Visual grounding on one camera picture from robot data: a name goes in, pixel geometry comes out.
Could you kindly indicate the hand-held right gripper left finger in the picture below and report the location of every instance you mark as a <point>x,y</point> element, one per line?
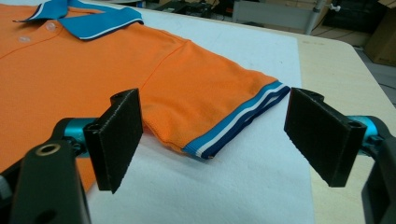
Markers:
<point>115,140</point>

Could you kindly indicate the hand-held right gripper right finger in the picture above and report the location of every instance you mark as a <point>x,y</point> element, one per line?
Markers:
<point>320,133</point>

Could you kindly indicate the orange polo shirt blue collar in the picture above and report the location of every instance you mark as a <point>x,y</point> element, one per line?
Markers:
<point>93,77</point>

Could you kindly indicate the cardboard box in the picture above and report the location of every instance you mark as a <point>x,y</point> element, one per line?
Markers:
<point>383,40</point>

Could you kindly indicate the white felt mat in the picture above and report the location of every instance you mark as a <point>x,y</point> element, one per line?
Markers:
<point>218,193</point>

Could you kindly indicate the desk with white legs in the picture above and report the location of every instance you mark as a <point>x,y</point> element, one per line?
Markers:
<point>271,15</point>

